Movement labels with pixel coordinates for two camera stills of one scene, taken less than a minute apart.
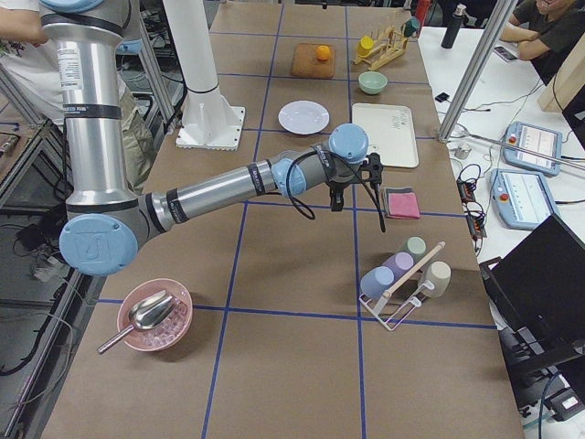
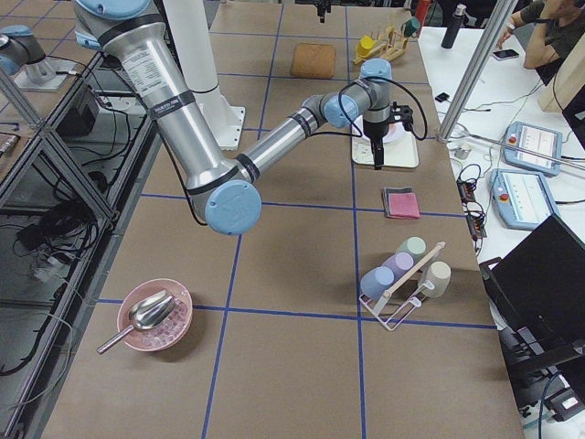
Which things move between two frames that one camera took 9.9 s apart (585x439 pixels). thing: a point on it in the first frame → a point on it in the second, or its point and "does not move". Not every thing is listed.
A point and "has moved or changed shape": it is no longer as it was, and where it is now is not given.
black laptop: [539, 293] does not move
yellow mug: [365, 44] does not move
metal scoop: [148, 312] does not move
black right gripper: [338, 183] → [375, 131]
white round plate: [303, 117] has moved or changed shape
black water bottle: [452, 26] does not move
